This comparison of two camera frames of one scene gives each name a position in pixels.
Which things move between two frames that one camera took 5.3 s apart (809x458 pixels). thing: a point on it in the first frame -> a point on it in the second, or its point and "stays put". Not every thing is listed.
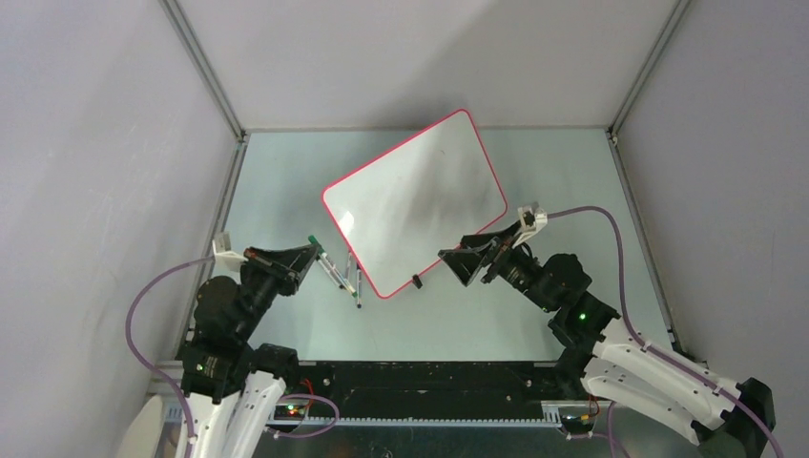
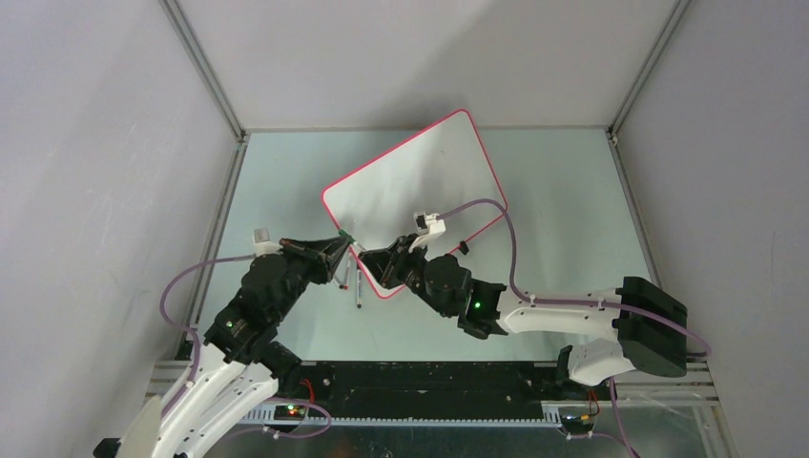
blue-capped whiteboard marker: x=359 y=285 stays put
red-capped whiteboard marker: x=348 y=265 stays put
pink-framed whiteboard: x=415 y=200 stays put
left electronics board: x=290 y=412 stays put
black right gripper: x=466 y=262 -> x=387 y=264
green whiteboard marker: x=332 y=266 -> x=351 y=240
